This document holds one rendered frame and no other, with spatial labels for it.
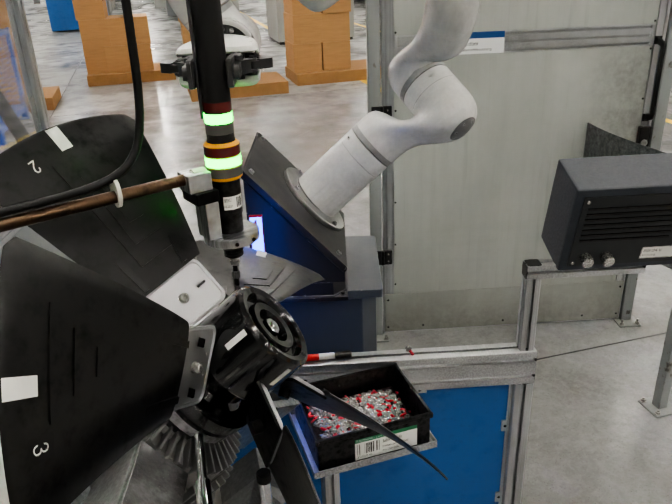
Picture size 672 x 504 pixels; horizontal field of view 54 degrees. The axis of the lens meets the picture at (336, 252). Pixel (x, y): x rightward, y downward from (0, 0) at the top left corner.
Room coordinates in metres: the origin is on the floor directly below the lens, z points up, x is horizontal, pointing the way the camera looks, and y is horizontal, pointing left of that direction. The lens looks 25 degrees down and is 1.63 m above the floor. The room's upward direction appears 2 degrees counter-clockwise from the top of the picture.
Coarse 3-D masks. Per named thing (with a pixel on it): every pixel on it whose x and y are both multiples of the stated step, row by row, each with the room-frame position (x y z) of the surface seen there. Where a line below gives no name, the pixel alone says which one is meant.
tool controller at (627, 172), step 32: (576, 160) 1.17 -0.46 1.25; (608, 160) 1.17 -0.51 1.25; (640, 160) 1.16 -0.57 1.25; (576, 192) 1.08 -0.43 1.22; (608, 192) 1.08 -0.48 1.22; (640, 192) 1.08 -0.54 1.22; (544, 224) 1.21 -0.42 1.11; (576, 224) 1.10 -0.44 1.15; (608, 224) 1.09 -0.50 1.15; (640, 224) 1.10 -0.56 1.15; (576, 256) 1.11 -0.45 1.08; (608, 256) 1.10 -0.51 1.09; (640, 256) 1.12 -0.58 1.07
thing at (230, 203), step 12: (228, 192) 0.75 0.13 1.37; (240, 192) 0.76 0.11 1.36; (228, 204) 0.75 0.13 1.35; (240, 204) 0.76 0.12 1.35; (228, 216) 0.75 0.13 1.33; (240, 216) 0.76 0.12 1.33; (228, 228) 0.75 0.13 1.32; (240, 228) 0.76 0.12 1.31; (228, 252) 0.76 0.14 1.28; (240, 252) 0.76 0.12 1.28
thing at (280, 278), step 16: (208, 256) 0.96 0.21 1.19; (224, 256) 0.96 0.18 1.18; (256, 256) 0.99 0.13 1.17; (272, 256) 1.01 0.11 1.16; (224, 272) 0.90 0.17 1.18; (240, 272) 0.90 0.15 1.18; (256, 272) 0.90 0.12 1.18; (272, 272) 0.92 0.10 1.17; (288, 272) 0.94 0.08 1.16; (304, 272) 0.97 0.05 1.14; (224, 288) 0.84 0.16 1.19; (272, 288) 0.85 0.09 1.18; (288, 288) 0.86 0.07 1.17
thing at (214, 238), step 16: (192, 176) 0.73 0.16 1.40; (208, 176) 0.74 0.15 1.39; (192, 192) 0.72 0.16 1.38; (208, 192) 0.73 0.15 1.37; (208, 208) 0.73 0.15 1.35; (208, 224) 0.73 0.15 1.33; (256, 224) 0.78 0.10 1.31; (208, 240) 0.74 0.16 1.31; (224, 240) 0.73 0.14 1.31; (240, 240) 0.74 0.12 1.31; (256, 240) 0.75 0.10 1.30
